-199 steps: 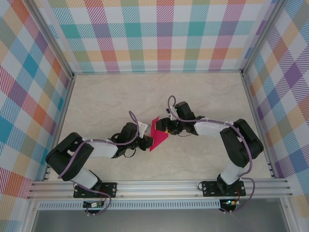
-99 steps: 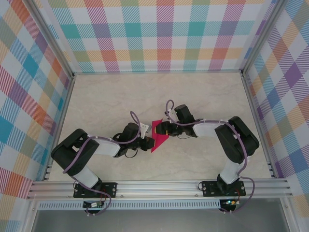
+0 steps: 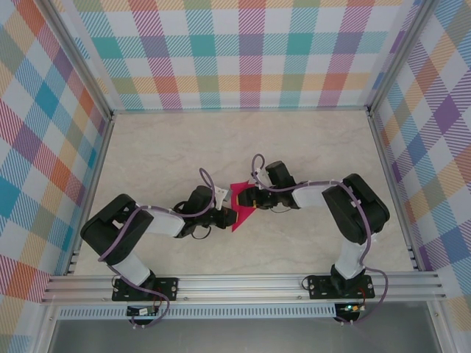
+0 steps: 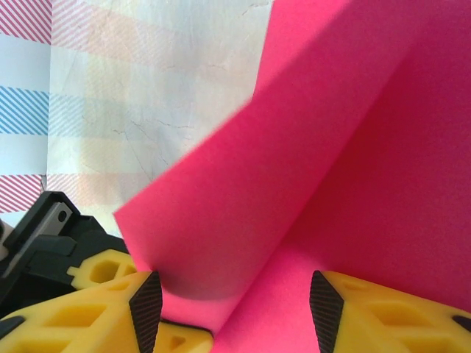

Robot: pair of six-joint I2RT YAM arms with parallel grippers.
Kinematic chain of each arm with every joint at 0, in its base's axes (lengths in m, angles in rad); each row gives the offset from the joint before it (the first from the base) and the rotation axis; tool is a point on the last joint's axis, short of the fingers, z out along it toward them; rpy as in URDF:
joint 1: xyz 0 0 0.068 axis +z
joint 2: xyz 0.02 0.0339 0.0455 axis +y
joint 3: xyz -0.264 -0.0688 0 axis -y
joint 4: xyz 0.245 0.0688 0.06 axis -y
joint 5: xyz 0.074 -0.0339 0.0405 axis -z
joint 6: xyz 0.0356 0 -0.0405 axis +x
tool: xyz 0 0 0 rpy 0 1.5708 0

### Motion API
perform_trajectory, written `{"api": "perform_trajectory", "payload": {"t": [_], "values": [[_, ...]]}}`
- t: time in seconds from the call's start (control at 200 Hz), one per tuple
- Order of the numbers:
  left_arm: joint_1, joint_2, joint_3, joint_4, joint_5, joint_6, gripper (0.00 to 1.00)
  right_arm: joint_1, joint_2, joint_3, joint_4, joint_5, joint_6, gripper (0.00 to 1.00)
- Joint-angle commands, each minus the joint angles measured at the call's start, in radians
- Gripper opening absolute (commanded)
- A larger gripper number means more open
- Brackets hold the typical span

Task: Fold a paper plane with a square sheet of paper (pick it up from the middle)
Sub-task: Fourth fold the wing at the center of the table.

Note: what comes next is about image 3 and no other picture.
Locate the pink paper sheet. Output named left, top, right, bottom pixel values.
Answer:
left=228, top=180, right=258, bottom=233

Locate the grey metal panel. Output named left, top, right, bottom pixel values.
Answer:
left=47, top=316, right=442, bottom=353

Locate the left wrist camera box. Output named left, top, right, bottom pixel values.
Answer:
left=188, top=185, right=219, bottom=216

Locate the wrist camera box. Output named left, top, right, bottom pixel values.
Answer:
left=264, top=160, right=295, bottom=187
left=188, top=185, right=219, bottom=216

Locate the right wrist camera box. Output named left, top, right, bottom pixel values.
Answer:
left=264, top=160, right=295, bottom=187

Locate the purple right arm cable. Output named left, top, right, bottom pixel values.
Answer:
left=250, top=153, right=390, bottom=327

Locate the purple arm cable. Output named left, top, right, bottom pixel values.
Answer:
left=250, top=153, right=390, bottom=327
left=97, top=168, right=218, bottom=330

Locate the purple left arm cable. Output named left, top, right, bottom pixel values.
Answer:
left=97, top=168, right=218, bottom=330

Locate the wide aluminium mounting rail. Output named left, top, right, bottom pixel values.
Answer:
left=40, top=271, right=448, bottom=304

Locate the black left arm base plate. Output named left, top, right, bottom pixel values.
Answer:
left=111, top=276, right=180, bottom=302

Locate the thin aluminium frame rail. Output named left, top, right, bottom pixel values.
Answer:
left=110, top=105, right=371, bottom=115

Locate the slotted grey cable duct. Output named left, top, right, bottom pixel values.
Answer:
left=57, top=303, right=338, bottom=320

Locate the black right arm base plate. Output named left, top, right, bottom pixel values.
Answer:
left=307, top=274, right=375, bottom=301

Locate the aluminium side rail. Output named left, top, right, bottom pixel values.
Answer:
left=64, top=113, right=116, bottom=276
left=367, top=110, right=423, bottom=273

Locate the aluminium frame post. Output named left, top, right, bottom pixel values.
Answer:
left=366, top=0, right=439, bottom=111
left=43, top=0, right=113, bottom=119

